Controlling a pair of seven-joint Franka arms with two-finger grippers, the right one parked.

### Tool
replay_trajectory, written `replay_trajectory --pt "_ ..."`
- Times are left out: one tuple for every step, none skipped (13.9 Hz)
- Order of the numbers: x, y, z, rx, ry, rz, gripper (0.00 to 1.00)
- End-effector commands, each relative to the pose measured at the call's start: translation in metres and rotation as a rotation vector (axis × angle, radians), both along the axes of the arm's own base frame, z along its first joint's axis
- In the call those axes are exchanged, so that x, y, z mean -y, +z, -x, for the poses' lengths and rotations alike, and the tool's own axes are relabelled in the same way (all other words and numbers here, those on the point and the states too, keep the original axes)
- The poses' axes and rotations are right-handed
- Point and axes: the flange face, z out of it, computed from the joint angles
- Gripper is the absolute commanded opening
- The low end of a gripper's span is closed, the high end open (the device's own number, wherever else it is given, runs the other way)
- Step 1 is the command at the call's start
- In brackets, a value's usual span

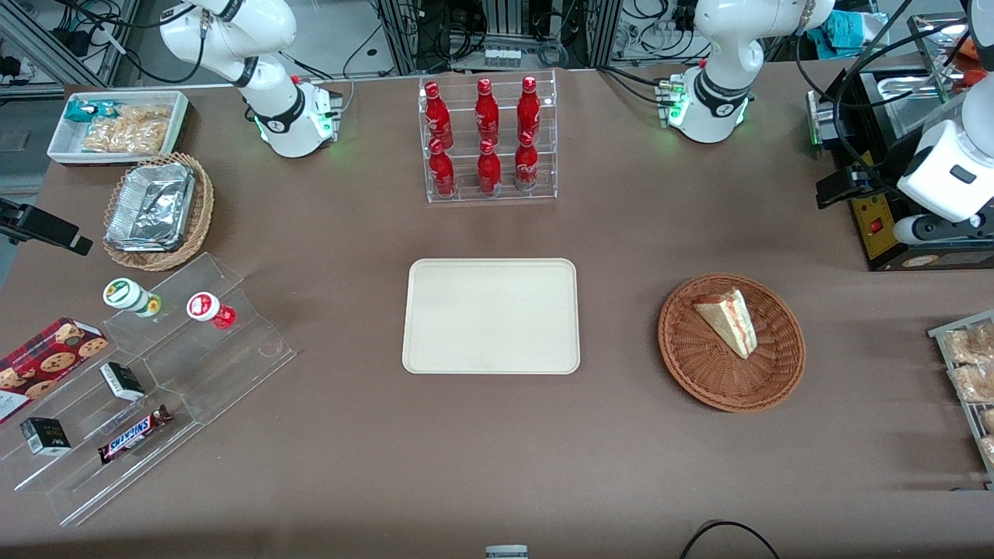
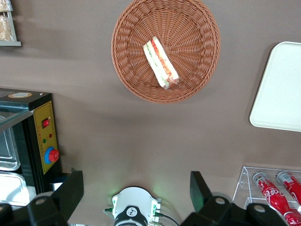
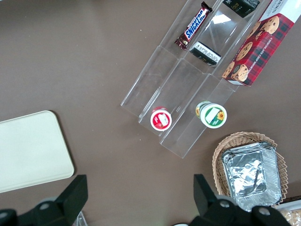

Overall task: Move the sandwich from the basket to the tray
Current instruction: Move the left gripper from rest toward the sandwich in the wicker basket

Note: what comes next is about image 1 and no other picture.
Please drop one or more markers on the triangular sandwich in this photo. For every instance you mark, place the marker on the triangular sandwich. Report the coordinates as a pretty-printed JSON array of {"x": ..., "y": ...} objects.
[{"x": 730, "y": 318}]

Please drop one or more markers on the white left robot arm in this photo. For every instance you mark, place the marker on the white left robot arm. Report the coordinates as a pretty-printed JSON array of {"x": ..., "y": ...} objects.
[{"x": 722, "y": 46}]

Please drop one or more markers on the tray of packaged pastries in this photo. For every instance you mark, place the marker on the tray of packaged pastries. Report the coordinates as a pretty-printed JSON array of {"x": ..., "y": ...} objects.
[{"x": 943, "y": 341}]

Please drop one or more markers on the light oval wicker basket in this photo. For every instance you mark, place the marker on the light oval wicker basket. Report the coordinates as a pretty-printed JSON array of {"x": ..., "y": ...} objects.
[{"x": 203, "y": 206}]

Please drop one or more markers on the brown round wicker basket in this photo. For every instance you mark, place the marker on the brown round wicker basket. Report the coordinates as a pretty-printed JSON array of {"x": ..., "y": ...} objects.
[{"x": 699, "y": 365}]

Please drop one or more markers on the beige plastic serving tray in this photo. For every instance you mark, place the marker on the beige plastic serving tray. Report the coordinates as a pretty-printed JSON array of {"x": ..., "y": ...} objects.
[{"x": 491, "y": 317}]

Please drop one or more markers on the black food warmer cabinet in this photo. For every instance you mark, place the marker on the black food warmer cabinet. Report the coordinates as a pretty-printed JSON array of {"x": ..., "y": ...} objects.
[{"x": 881, "y": 233}]

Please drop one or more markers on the white rectangular snack bin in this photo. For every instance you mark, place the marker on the white rectangular snack bin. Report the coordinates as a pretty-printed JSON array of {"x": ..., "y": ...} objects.
[{"x": 66, "y": 147}]

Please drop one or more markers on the steel warmer pan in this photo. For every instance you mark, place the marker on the steel warmer pan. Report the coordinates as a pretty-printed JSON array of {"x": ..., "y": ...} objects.
[{"x": 905, "y": 105}]

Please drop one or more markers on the stack of foil trays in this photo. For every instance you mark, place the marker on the stack of foil trays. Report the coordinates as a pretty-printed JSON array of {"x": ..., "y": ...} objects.
[{"x": 151, "y": 206}]

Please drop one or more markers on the green label yogurt bottle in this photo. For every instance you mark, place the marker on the green label yogurt bottle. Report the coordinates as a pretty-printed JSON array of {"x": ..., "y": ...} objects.
[{"x": 128, "y": 296}]

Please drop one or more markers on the teal snack packet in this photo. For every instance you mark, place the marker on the teal snack packet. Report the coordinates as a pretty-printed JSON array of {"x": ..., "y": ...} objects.
[{"x": 81, "y": 111}]

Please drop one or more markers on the clear bag of chips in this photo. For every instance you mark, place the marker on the clear bag of chips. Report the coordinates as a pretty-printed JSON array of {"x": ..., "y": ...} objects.
[{"x": 128, "y": 130}]

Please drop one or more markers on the bagged pastry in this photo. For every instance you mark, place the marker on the bagged pastry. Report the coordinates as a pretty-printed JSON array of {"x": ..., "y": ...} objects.
[
  {"x": 988, "y": 449},
  {"x": 971, "y": 345},
  {"x": 974, "y": 383},
  {"x": 988, "y": 421}
]

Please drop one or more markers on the red cookie box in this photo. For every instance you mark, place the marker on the red cookie box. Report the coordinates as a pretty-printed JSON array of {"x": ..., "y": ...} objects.
[{"x": 46, "y": 361}]

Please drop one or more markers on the small black box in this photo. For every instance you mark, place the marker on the small black box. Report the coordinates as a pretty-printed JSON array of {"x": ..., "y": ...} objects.
[
  {"x": 122, "y": 380},
  {"x": 45, "y": 436}
]

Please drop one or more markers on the red label yogurt bottle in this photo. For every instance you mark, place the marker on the red label yogurt bottle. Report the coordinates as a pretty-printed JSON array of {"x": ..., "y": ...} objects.
[{"x": 206, "y": 307}]

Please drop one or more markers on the clear acrylic stepped stand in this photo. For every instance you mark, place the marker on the clear acrylic stepped stand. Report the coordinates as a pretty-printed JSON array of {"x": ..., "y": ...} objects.
[{"x": 202, "y": 373}]

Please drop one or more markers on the Snickers chocolate bar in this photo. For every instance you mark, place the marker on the Snickers chocolate bar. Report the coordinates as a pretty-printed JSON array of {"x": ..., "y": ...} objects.
[{"x": 132, "y": 435}]

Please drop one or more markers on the red cola bottle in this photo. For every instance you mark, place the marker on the red cola bottle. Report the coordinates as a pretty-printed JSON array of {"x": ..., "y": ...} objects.
[
  {"x": 487, "y": 112},
  {"x": 439, "y": 116},
  {"x": 529, "y": 109},
  {"x": 489, "y": 172},
  {"x": 526, "y": 167},
  {"x": 443, "y": 175}
]

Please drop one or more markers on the white terminal block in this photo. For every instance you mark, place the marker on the white terminal block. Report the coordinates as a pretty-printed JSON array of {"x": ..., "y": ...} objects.
[{"x": 502, "y": 56}]

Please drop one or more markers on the clear acrylic bottle rack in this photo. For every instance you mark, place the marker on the clear acrylic bottle rack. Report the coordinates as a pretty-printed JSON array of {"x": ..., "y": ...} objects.
[{"x": 466, "y": 190}]

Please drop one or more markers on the grey device edge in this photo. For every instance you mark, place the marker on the grey device edge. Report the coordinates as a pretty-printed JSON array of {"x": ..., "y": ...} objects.
[{"x": 506, "y": 552}]

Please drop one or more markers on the aluminium frame rail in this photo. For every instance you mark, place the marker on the aluminium frame rail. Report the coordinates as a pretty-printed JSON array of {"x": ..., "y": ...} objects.
[{"x": 46, "y": 43}]

